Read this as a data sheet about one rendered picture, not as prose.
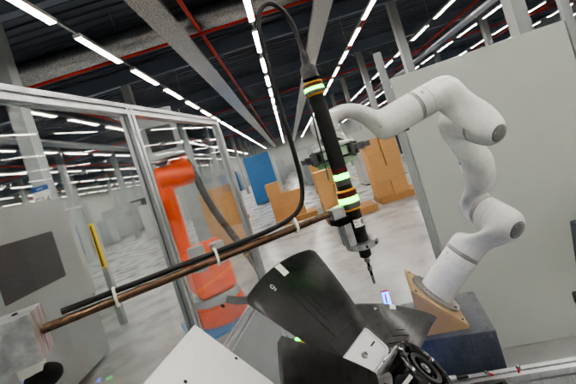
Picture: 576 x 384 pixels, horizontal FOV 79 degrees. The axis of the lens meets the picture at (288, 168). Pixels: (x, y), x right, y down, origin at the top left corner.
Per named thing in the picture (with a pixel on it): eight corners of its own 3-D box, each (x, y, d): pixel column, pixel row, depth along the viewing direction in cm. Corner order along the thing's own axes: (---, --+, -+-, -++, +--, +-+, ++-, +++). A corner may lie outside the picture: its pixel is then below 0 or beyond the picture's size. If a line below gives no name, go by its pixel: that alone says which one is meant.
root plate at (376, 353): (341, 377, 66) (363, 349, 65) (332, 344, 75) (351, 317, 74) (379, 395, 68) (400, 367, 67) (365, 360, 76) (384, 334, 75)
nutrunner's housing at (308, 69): (364, 261, 73) (298, 50, 73) (353, 259, 77) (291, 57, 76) (379, 254, 75) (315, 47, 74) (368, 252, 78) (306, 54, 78)
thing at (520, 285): (466, 356, 246) (373, 53, 242) (464, 352, 250) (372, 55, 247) (665, 321, 222) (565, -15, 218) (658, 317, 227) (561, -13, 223)
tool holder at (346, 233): (351, 257, 70) (337, 211, 70) (333, 253, 77) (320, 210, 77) (386, 241, 74) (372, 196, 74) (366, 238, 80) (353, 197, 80)
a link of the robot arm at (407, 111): (401, 66, 98) (308, 118, 95) (430, 116, 98) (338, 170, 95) (389, 77, 107) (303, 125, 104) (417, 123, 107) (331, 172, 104)
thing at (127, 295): (42, 335, 52) (39, 327, 52) (44, 332, 53) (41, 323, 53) (339, 214, 74) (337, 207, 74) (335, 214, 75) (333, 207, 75)
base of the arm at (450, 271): (407, 271, 145) (432, 233, 142) (449, 295, 144) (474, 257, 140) (417, 292, 126) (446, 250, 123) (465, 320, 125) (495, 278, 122)
